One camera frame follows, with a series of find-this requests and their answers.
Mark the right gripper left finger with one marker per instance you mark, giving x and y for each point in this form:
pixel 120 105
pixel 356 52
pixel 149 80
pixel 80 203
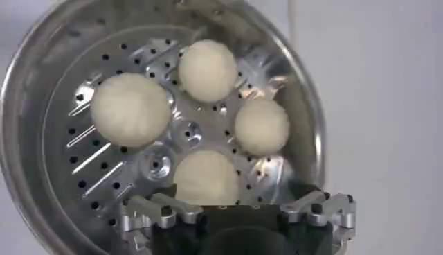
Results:
pixel 162 211

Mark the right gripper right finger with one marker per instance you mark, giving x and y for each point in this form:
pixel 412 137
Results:
pixel 328 211

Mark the white steamed bun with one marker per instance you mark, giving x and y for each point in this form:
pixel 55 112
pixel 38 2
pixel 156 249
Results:
pixel 262 126
pixel 129 109
pixel 207 69
pixel 206 178

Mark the perforated steel steamer basket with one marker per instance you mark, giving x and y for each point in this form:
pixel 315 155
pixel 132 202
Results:
pixel 45 104

